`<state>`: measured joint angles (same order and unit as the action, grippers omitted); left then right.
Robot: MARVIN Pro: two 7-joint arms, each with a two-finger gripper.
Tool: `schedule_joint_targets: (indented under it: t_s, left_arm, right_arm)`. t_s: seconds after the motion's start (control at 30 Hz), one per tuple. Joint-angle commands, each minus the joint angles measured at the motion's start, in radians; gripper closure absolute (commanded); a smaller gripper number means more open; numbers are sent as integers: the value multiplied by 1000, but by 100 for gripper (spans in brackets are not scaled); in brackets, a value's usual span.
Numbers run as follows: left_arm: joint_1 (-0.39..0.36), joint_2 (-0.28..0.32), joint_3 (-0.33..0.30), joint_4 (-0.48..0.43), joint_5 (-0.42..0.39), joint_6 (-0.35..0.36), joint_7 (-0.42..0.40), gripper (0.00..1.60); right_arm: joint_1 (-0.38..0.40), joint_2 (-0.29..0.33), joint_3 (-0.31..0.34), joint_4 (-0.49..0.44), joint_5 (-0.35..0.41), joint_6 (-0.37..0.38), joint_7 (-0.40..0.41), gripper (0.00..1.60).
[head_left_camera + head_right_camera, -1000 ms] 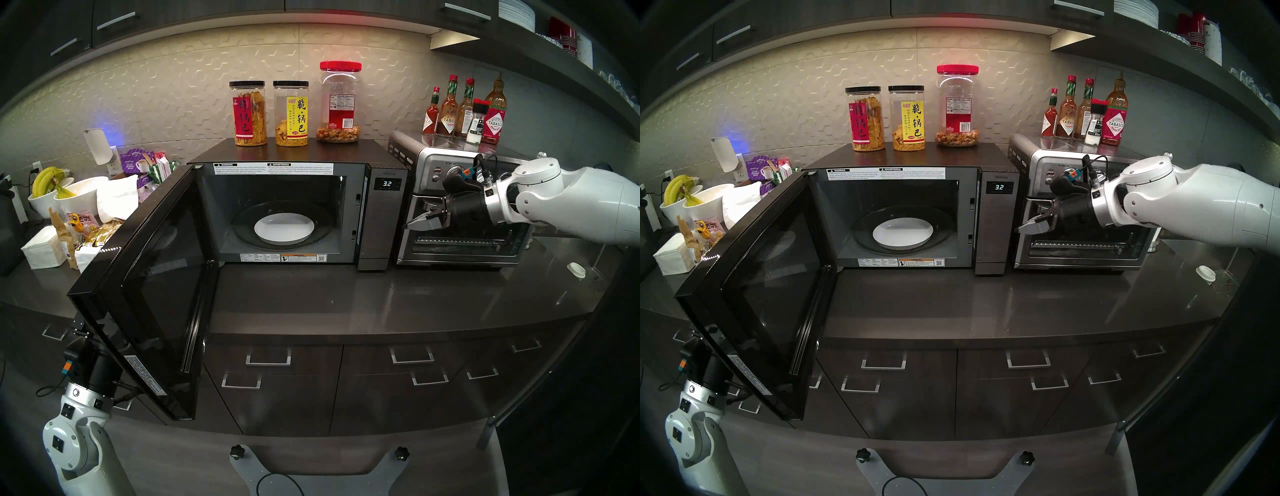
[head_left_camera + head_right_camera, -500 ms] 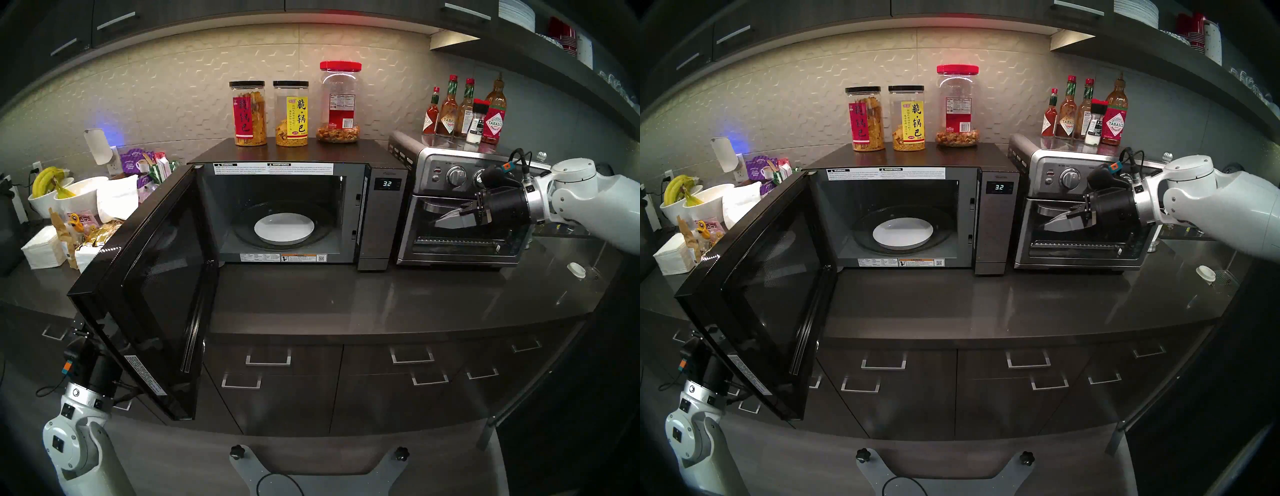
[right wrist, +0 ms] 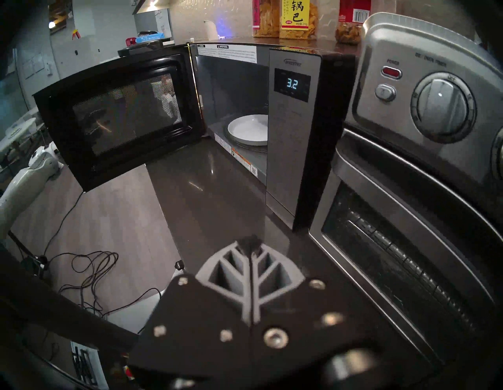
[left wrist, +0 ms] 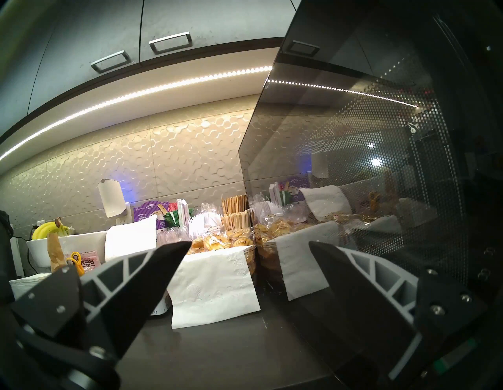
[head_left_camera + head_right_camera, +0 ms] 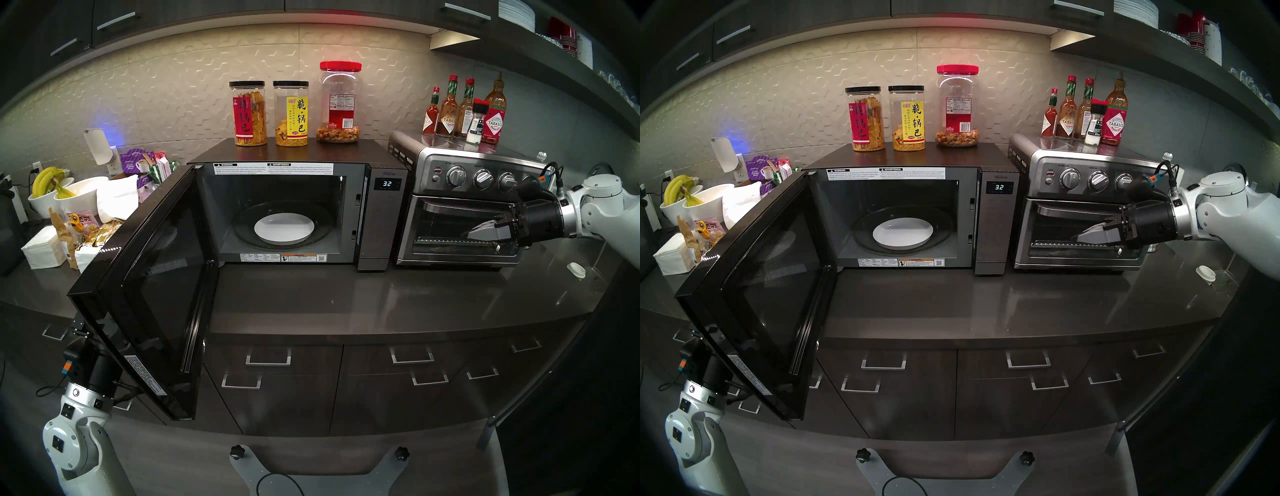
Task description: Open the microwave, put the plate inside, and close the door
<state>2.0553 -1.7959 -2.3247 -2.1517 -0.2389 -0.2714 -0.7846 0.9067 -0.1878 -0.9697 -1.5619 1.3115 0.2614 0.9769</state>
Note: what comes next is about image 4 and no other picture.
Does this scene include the silver upper cabinet handle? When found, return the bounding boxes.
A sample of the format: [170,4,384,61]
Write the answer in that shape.
[90,49,132,74]
[149,31,194,55]

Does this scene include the large white bowl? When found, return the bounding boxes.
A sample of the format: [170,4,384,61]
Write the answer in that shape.
[59,230,108,255]

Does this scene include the white LED light strip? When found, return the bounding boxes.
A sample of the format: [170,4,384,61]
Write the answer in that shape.
[0,66,273,162]

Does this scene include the green and white sachets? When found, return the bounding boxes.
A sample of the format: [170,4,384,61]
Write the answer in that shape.
[163,199,195,229]

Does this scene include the yellow banana bunch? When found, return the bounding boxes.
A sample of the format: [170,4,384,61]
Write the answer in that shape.
[31,220,70,240]

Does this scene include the black coffee machine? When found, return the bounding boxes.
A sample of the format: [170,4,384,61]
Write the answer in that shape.
[0,210,18,303]

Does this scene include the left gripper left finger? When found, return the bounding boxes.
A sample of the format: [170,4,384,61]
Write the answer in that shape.
[10,241,193,359]

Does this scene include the white napkin stack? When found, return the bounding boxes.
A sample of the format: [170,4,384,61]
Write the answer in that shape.
[9,273,51,300]

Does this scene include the purple coffee bag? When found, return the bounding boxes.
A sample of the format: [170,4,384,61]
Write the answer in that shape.
[133,201,170,230]

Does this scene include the pink snack packet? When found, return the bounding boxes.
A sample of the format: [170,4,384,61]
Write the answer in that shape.
[81,250,103,272]

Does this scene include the white wall outlet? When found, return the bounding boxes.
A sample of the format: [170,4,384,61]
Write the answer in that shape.
[115,202,132,226]

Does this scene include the clear bag of cutlery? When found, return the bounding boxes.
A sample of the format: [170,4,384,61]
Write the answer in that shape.
[157,226,190,246]

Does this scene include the clear tub of wrapped pastries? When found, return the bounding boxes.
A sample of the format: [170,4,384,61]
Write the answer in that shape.
[187,226,258,276]

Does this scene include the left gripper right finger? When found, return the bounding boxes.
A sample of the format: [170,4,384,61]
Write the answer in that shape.
[308,241,488,381]

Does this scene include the wooden stirrer bundle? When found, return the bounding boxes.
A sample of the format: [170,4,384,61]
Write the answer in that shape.
[221,195,249,216]
[220,210,252,232]

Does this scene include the white paper napkin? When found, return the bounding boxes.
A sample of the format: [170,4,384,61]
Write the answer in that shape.
[167,246,262,330]
[104,215,158,262]

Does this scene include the black glass microwave door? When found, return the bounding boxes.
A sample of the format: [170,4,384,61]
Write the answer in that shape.
[239,0,503,390]

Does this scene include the white plastic cutlery bag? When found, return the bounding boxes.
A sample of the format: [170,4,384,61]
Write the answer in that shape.
[189,204,222,238]

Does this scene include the dark upper cabinet door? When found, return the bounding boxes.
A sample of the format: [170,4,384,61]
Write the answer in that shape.
[140,0,297,63]
[26,0,144,116]

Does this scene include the brown paper bag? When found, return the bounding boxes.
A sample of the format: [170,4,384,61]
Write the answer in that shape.
[47,218,65,274]

